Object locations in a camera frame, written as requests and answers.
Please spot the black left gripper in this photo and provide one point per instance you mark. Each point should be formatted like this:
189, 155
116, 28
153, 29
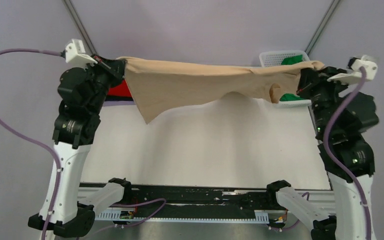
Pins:
114, 68

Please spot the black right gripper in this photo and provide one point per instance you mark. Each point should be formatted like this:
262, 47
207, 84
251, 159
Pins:
310, 78

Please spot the beige t shirt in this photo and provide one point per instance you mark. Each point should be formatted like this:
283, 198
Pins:
157, 86

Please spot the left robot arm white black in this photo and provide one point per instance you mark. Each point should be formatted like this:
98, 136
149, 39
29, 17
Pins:
83, 91

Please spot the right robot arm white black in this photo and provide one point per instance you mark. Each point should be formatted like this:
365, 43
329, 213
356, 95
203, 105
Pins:
347, 158

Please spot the folded red t shirt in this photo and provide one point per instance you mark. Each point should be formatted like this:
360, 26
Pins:
121, 90

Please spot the green t shirt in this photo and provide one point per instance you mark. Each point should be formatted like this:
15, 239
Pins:
289, 97

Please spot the folded black t shirt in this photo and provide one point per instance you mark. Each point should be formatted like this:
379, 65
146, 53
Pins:
111, 98

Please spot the white plastic basket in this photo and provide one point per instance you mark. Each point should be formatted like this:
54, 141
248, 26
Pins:
275, 58

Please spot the left aluminium frame post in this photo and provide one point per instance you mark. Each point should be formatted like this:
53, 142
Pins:
74, 15

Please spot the aluminium frame post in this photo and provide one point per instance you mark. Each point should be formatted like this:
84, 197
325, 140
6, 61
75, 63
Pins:
74, 15
326, 18

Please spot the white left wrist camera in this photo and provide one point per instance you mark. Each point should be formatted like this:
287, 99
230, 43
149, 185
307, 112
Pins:
75, 54

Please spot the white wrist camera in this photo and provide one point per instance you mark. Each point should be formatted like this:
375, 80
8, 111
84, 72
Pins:
75, 54
353, 74

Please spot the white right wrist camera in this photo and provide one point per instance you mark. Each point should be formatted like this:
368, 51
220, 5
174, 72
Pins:
353, 74

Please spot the right aluminium frame post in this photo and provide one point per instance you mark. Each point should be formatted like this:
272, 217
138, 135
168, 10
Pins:
326, 18

